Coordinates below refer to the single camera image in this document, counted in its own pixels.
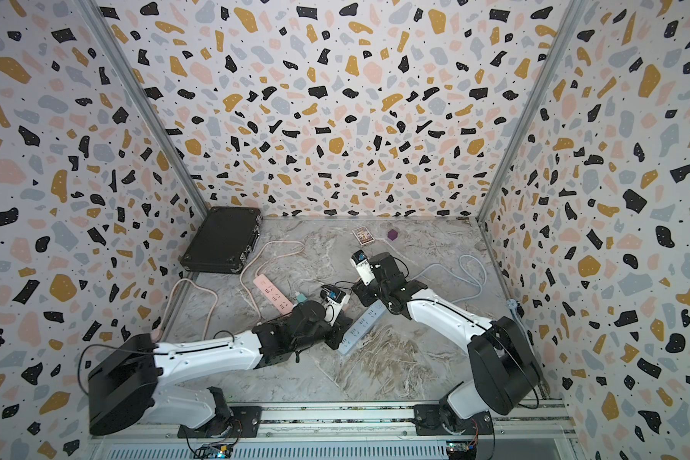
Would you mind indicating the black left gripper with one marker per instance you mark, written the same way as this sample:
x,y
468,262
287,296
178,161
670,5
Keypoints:
x,y
340,327

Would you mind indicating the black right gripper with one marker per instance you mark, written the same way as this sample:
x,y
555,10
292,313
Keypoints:
x,y
359,291

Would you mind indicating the white power strip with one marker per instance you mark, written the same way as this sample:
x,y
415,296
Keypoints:
x,y
361,327

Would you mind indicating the pink power strip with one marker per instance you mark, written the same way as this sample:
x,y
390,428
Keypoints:
x,y
273,294

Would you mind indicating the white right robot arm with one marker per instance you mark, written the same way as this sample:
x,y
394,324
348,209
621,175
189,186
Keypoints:
x,y
503,366

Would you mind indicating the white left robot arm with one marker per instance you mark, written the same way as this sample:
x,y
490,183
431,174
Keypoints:
x,y
143,381

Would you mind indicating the playing card box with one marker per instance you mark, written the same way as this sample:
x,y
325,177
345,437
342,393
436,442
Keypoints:
x,y
363,235

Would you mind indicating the black briefcase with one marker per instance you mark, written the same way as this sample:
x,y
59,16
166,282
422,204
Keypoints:
x,y
224,241

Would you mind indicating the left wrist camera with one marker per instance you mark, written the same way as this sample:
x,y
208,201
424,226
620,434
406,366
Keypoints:
x,y
334,300

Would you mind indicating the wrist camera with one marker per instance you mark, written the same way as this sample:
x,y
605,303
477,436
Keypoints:
x,y
334,300
362,265

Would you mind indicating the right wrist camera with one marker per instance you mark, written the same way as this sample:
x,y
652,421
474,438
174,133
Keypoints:
x,y
362,265

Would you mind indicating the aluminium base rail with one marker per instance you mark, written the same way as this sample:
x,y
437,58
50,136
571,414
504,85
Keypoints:
x,y
352,430

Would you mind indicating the aluminium corner post right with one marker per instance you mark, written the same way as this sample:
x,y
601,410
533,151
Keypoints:
x,y
567,25

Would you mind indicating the aluminium corner post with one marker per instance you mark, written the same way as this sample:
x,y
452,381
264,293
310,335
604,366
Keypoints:
x,y
95,21
567,25

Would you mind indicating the aluminium corner post left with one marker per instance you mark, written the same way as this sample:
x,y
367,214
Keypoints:
x,y
95,21

